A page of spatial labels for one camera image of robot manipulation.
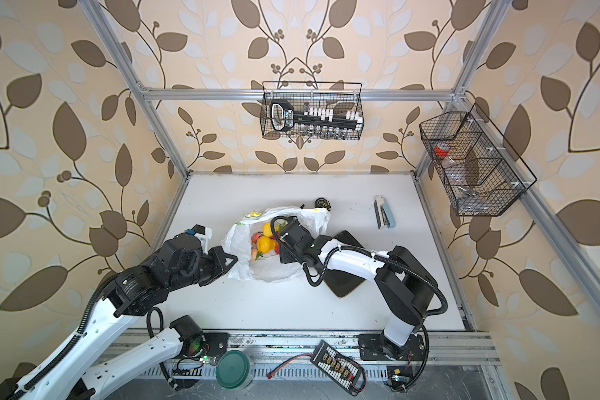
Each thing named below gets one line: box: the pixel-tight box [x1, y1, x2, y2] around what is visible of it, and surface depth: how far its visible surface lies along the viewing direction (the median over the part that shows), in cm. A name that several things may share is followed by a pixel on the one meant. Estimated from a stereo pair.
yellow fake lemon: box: [256, 235, 278, 255], surface depth 94 cm
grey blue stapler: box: [373, 195, 396, 230], surface depth 104 cm
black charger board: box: [310, 339, 363, 397], surface depth 72 cm
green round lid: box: [215, 349, 250, 390], surface depth 63 cm
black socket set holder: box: [270, 99, 364, 133], surface depth 84 cm
